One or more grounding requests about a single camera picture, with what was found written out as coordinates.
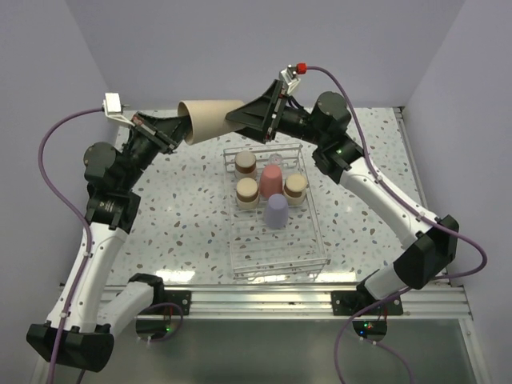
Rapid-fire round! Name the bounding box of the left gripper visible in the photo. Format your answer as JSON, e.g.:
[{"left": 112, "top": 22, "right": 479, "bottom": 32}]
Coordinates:
[{"left": 119, "top": 111, "right": 197, "bottom": 191}]

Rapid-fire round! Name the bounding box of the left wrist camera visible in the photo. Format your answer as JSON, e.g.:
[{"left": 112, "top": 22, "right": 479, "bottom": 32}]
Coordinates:
[{"left": 102, "top": 92, "right": 133, "bottom": 127}]

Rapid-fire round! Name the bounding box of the purple plastic cup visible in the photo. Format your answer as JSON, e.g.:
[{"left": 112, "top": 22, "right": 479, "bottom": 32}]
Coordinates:
[{"left": 263, "top": 194, "right": 289, "bottom": 229}]

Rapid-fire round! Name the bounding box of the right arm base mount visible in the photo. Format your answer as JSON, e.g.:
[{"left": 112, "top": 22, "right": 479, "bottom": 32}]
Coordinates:
[{"left": 330, "top": 286, "right": 404, "bottom": 316}]

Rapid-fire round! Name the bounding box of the beige plastic cup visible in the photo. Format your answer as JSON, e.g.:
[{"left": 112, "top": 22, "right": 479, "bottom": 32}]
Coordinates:
[{"left": 177, "top": 100, "right": 244, "bottom": 146}]

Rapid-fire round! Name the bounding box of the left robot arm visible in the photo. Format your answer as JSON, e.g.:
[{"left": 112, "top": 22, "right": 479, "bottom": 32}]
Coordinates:
[{"left": 26, "top": 113, "right": 191, "bottom": 382}]

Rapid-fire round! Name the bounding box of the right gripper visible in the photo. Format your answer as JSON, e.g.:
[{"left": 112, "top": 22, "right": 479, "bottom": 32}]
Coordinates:
[{"left": 226, "top": 80, "right": 326, "bottom": 146}]

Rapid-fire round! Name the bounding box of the clear glass cup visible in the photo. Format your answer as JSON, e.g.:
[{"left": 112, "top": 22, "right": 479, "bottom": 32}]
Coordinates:
[{"left": 267, "top": 153, "right": 283, "bottom": 166}]

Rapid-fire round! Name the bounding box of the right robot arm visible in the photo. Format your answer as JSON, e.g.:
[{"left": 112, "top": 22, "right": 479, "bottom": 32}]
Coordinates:
[{"left": 226, "top": 81, "right": 459, "bottom": 314}]

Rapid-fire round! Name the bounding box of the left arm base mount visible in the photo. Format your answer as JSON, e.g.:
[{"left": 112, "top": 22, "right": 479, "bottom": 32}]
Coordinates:
[{"left": 129, "top": 273, "right": 192, "bottom": 316}]

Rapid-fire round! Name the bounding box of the white wire dish rack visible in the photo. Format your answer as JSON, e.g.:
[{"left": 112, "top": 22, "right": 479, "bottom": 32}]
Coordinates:
[{"left": 222, "top": 143, "right": 330, "bottom": 283}]

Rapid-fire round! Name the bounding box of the red plastic cup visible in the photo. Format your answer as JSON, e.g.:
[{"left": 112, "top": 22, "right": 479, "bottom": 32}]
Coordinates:
[{"left": 259, "top": 164, "right": 282, "bottom": 198}]

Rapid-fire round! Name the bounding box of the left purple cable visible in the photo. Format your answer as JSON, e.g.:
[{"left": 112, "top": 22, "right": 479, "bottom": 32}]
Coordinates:
[{"left": 38, "top": 106, "right": 109, "bottom": 384}]

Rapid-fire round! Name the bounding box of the aluminium front rail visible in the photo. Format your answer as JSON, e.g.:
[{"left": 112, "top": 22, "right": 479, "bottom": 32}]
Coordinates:
[{"left": 166, "top": 283, "right": 472, "bottom": 320}]

